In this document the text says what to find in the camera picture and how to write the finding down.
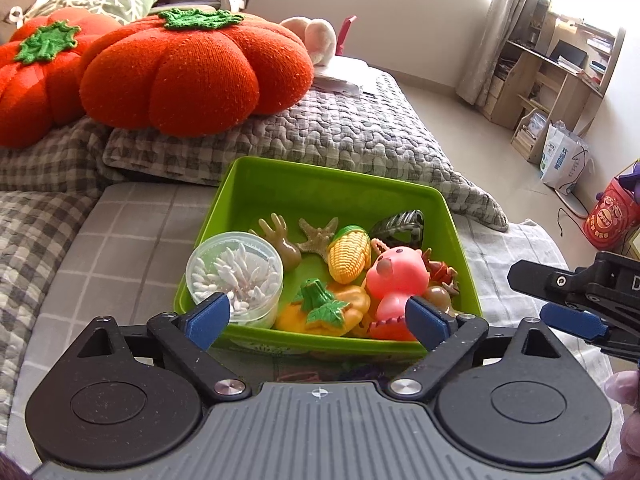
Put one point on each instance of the person's right hand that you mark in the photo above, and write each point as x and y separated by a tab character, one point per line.
623	388

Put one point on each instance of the beige curtain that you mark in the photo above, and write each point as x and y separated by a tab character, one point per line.
501	20

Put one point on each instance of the red chair back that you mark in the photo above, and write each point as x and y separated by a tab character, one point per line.
343	33

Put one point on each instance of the large orange pumpkin cushion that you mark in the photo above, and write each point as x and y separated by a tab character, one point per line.
192	73

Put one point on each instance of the tortoiseshell hair clip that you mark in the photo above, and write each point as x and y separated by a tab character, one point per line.
403	229

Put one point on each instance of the small orange pumpkin cushion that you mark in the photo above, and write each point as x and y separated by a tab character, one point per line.
39	73

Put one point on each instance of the pink card box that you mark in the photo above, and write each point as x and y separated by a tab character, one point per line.
304	376

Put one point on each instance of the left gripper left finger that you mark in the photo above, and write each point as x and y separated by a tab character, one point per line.
185	340

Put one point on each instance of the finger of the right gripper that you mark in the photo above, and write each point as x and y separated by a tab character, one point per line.
554	285
580	324

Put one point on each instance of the beige starfish toy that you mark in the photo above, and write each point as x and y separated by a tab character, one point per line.
317	239

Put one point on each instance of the pink pig toy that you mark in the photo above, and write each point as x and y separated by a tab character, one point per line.
397	274

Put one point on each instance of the white paper shopping bag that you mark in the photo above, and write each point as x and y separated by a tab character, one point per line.
564	158

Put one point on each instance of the brown octopus toy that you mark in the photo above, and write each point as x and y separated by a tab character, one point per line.
276	234

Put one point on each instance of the small brown tiger figurine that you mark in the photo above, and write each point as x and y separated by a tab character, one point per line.
443	286

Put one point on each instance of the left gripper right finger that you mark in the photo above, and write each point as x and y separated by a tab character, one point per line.
450	343

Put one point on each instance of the leaf pattern pillow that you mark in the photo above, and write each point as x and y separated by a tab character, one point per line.
123	11

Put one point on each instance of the white folded cloth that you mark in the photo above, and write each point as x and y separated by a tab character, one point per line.
346	76

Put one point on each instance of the yellow toy pumpkin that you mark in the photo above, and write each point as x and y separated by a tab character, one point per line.
324	309

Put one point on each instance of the purple plush toy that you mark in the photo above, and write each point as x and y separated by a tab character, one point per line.
631	180

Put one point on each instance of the grey checked quilted blanket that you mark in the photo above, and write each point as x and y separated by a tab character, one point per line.
49	189

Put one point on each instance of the red lantern toy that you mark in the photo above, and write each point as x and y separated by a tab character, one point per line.
613	217

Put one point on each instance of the green plastic storage bin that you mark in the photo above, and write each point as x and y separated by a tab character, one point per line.
255	187

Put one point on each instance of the purple toy grapes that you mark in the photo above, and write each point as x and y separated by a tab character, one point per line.
369	371

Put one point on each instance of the light grey grid sheet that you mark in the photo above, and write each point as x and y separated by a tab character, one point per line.
129	256

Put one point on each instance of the wooden desk shelf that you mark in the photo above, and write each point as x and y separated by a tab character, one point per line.
549	70

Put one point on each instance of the clear cotton swab jar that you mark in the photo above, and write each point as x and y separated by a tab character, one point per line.
244	267

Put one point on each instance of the yellow toy corn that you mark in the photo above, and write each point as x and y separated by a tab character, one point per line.
349	254

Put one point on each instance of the pink plush rabbit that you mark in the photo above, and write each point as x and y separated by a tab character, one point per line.
318	36

